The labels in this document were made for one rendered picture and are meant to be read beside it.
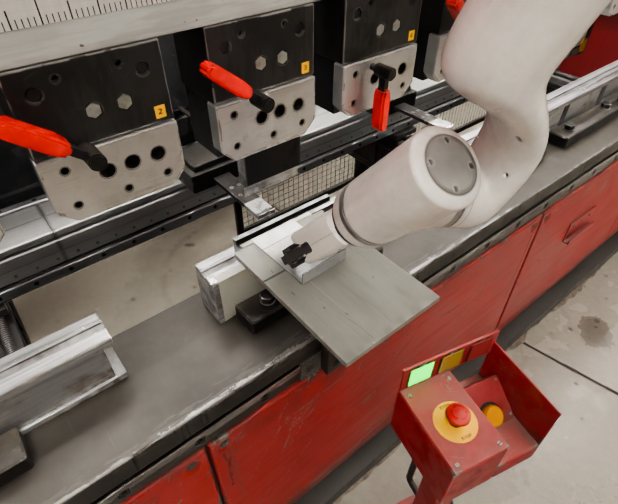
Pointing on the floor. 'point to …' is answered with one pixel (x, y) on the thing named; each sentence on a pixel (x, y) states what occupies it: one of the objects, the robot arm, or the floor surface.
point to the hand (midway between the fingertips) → (308, 247)
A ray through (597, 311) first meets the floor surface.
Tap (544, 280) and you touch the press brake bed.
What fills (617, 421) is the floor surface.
